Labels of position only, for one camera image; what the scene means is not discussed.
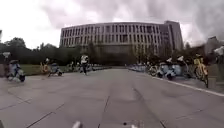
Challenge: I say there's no row of parked bicycles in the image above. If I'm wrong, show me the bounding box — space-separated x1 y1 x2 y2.
66 61 113 73
128 55 194 81

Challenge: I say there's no person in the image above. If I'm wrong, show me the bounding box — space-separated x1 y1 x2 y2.
79 54 90 76

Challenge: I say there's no large beige building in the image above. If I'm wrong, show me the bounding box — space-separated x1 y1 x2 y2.
59 20 185 56

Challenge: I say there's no yellow scooter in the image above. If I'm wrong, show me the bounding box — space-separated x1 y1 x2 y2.
39 58 51 75

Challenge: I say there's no yellow bicycle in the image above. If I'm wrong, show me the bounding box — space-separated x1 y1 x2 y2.
192 53 210 89

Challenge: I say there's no blue white scooter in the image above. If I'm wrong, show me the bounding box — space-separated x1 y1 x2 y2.
4 59 27 83

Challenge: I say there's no grey building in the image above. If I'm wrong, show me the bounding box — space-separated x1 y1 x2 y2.
203 35 222 56

